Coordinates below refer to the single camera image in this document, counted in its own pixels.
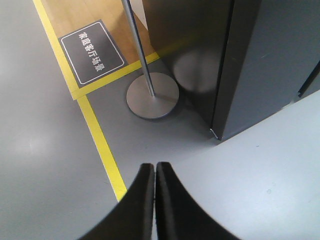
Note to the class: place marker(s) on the dark grey fridge body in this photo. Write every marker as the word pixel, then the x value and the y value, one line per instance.
pixel 238 61

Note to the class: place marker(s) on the silver sign stand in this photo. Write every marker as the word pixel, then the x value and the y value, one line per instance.
pixel 152 95

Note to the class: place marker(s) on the yellow floor tape line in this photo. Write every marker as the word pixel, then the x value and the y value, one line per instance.
pixel 80 95

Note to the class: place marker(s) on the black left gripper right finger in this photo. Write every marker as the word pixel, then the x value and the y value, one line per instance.
pixel 178 216

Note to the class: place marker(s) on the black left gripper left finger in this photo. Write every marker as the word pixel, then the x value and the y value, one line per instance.
pixel 132 217

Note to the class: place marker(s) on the grey floor sign sticker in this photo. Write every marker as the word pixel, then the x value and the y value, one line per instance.
pixel 92 53

